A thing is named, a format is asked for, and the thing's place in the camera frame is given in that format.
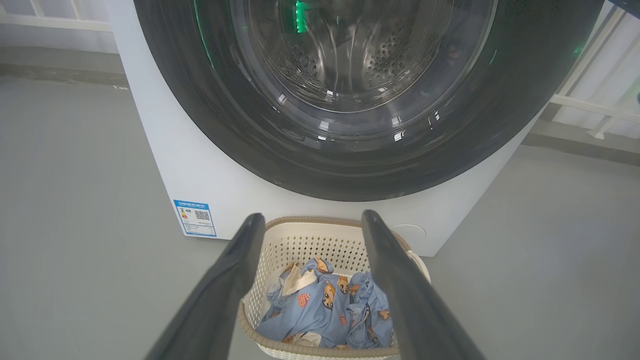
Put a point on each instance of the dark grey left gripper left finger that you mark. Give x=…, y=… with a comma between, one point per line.
x=210, y=305

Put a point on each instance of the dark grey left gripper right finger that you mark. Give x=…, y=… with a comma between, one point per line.
x=415, y=305

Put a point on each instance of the blue bear-print pants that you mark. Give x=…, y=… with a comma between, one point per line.
x=367, y=310

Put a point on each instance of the blue bear-print shirt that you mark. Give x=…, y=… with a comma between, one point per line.
x=310, y=310

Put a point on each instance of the black round glass washer door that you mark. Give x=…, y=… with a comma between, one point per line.
x=450, y=150

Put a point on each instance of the cream perforated laundry basket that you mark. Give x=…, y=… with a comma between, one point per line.
x=310, y=245

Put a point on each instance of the white front-load washing machine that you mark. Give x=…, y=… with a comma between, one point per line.
x=200, y=165

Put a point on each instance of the blue energy label sticker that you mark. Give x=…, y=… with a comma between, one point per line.
x=195, y=218

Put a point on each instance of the white window railing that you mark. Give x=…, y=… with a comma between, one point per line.
x=50, y=22
x=590, y=105

